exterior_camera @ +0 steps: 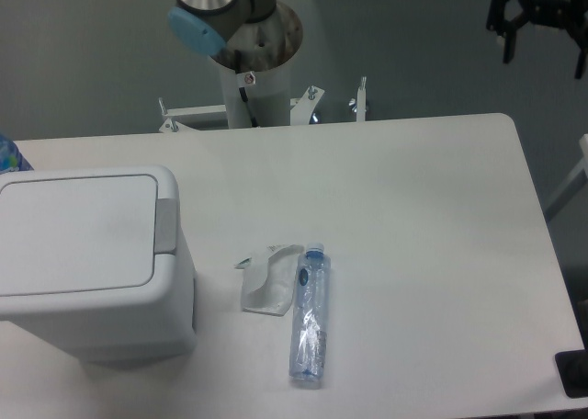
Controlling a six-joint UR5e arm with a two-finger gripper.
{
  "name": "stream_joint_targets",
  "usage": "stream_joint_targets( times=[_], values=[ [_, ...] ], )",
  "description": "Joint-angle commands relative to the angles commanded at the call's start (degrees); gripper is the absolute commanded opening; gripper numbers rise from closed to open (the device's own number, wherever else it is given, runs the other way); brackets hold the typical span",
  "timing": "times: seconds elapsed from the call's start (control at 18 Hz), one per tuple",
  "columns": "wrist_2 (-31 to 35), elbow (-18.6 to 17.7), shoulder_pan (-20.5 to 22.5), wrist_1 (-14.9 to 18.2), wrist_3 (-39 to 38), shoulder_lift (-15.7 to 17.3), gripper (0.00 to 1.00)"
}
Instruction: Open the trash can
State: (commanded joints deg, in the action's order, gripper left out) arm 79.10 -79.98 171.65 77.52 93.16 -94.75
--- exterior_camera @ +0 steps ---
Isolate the white frame at right edge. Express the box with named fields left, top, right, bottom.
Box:
left=544, top=134, right=587, bottom=222

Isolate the grey lid push button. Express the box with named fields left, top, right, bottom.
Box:
left=153, top=198, right=178, bottom=255

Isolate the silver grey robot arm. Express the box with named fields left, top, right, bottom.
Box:
left=167, top=0, right=587, bottom=79

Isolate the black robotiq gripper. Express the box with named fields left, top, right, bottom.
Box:
left=486, top=0, right=587, bottom=80

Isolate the blue patterned bottle at edge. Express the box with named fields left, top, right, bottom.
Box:
left=0, top=134, right=33, bottom=174

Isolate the black cable on pedestal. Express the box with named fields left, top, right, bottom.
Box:
left=234, top=49, right=259, bottom=129

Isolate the white trash can lid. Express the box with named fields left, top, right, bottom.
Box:
left=1, top=176, right=157, bottom=296

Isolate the clear plastic water bottle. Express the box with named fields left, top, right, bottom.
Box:
left=288, top=243, right=332, bottom=388

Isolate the black pad at table corner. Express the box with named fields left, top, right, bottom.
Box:
left=555, top=349, right=587, bottom=399

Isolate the white plastic trash can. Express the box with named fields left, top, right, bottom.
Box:
left=1, top=165, right=196, bottom=362

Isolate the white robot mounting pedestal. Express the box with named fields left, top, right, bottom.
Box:
left=157, top=2, right=371, bottom=133

